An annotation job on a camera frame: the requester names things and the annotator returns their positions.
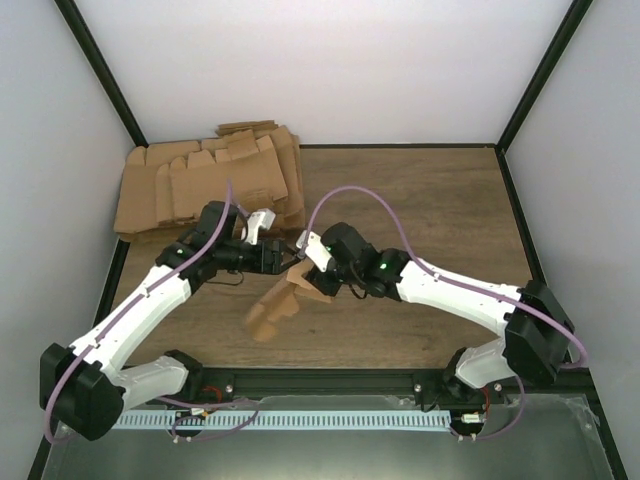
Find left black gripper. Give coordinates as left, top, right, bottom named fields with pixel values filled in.
left=217, top=241, right=302, bottom=276

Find stack of flat cardboard sheets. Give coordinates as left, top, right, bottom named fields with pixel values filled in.
left=114, top=120, right=306, bottom=239

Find brown cardboard box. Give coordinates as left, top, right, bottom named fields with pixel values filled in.
left=245, top=260, right=333, bottom=342

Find black enclosure frame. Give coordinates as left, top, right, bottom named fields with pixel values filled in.
left=27, top=1, right=629, bottom=479

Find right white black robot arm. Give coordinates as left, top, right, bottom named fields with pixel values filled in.
left=296, top=222, right=574, bottom=403

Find light blue slotted cable duct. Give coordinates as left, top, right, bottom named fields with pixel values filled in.
left=114, top=410, right=451, bottom=432

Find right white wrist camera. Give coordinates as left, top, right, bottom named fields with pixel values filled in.
left=296, top=230, right=336, bottom=272

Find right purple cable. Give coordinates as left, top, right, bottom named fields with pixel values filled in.
left=304, top=185, right=590, bottom=441

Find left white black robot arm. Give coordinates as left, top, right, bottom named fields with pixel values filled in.
left=39, top=201, right=298, bottom=440

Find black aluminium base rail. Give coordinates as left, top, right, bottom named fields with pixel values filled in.
left=64, top=367, right=591, bottom=401

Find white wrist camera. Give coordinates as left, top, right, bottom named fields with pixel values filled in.
left=296, top=230, right=336, bottom=272
left=241, top=208, right=276, bottom=245

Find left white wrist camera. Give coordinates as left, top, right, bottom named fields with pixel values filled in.
left=241, top=208, right=276, bottom=245

